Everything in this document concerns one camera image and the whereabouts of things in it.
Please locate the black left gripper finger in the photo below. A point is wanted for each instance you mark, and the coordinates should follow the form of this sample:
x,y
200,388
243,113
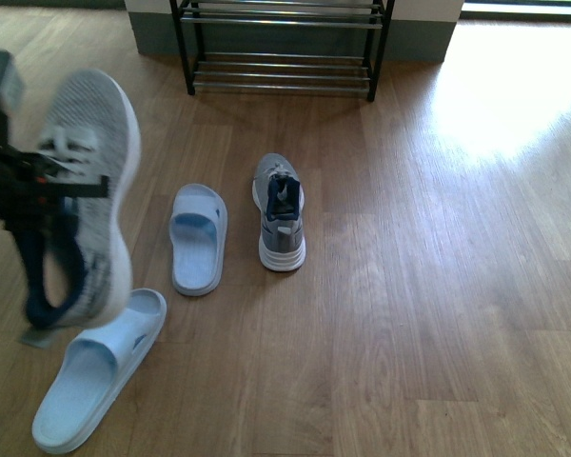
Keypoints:
x,y
81,190

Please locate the grey sneaker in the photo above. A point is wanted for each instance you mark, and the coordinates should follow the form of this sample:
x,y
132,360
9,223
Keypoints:
x,y
279,196
78,266

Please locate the light blue slide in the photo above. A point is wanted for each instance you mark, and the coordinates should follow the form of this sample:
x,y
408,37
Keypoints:
x,y
197,231
97,365

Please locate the black metal shoe rack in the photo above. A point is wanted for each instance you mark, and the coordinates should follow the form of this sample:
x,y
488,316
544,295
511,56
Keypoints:
x,y
308,46

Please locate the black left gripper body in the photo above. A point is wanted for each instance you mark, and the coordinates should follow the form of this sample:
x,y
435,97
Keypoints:
x,y
26,195

